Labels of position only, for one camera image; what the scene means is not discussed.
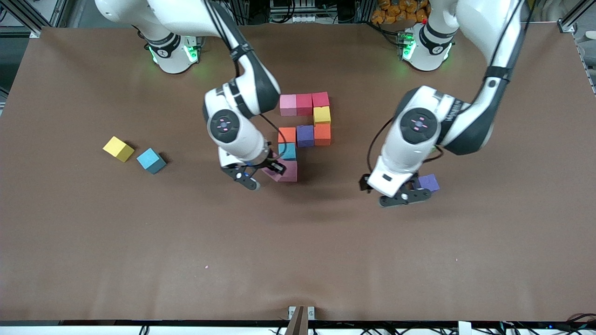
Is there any metal table side rail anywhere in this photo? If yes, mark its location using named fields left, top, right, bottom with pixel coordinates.
left=576, top=37, right=596, bottom=96

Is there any pile of orange objects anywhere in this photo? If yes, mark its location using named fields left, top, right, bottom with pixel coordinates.
left=370, top=0, right=431, bottom=25

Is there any white table frame rail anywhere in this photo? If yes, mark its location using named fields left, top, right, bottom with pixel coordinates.
left=0, top=321, right=596, bottom=335

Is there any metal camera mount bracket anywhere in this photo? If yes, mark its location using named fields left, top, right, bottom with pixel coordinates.
left=288, top=306, right=316, bottom=335

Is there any brown table cover sheet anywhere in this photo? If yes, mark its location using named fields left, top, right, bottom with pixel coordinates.
left=0, top=22, right=596, bottom=322

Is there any black cable bundle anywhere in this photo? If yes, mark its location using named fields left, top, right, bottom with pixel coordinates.
left=489, top=313, right=596, bottom=335

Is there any purple foam cube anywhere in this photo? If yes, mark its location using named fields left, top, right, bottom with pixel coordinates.
left=296, top=125, right=315, bottom=148
left=418, top=174, right=441, bottom=193

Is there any white rack device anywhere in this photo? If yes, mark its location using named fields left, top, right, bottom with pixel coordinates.
left=268, top=0, right=326, bottom=24

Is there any orange foam cube notched corner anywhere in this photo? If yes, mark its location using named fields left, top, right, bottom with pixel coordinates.
left=314, top=124, right=332, bottom=147

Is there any aluminium frame profile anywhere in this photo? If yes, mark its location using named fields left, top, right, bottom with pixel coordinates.
left=0, top=0, right=70, bottom=39
left=556, top=0, right=596, bottom=34

